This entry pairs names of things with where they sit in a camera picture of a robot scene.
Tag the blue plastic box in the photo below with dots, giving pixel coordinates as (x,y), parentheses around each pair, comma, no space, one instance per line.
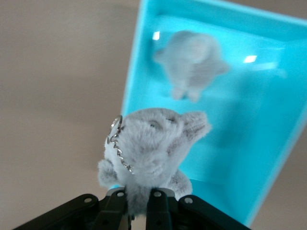
(239,134)

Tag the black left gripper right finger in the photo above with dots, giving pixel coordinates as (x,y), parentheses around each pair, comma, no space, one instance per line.
(172,213)

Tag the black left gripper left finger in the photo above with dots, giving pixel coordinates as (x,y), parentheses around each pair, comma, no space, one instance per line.
(96,213)

